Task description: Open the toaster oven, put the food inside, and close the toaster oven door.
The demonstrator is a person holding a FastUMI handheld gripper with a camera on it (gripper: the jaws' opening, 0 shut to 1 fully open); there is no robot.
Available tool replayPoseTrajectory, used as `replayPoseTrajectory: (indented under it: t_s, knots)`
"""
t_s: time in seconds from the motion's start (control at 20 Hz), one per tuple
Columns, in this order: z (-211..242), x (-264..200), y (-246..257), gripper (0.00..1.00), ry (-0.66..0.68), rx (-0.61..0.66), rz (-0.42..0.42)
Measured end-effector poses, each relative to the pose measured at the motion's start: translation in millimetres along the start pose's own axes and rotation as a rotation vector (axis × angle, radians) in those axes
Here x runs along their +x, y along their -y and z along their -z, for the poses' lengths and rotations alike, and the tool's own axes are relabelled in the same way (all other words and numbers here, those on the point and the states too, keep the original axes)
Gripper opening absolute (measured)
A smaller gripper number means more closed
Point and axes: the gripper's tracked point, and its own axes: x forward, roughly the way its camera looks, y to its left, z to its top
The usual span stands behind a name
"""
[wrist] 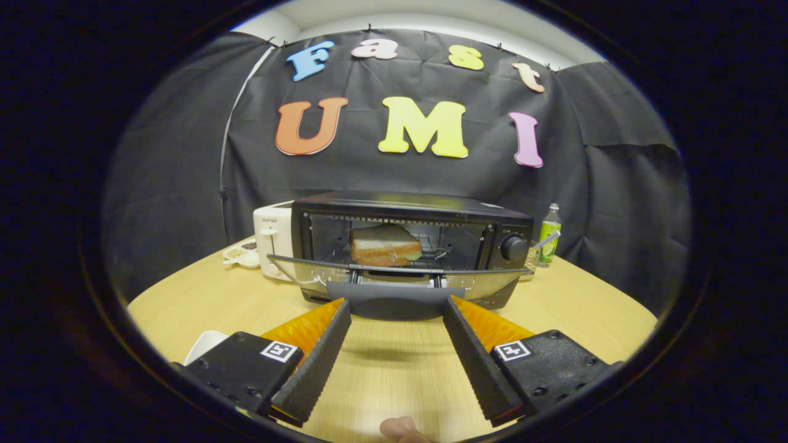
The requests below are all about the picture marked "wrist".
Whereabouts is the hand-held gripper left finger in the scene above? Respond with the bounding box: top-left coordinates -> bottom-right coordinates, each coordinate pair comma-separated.
174,298 -> 352,428

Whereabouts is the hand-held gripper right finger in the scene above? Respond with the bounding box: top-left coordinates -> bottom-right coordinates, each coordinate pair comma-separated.
443,295 -> 624,427

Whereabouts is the toast sandwich with lettuce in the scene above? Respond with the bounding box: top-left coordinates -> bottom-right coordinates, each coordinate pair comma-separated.
349,223 -> 424,268

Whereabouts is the black toaster oven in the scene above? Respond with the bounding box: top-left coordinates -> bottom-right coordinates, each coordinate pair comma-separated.
267,191 -> 535,321

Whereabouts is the white pop-up toaster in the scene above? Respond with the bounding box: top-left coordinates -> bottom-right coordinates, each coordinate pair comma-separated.
252,201 -> 296,282

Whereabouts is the white rectangular plate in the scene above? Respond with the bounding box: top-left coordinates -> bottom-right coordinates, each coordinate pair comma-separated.
183,330 -> 230,365

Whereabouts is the clear glass with striped straw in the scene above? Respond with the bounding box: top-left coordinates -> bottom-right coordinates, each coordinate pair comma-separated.
523,231 -> 561,276

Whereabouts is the small white snack dish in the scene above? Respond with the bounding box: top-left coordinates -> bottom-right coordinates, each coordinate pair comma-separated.
222,239 -> 261,269

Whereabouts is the green drink bottle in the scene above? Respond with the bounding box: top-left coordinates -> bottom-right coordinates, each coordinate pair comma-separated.
537,203 -> 562,266

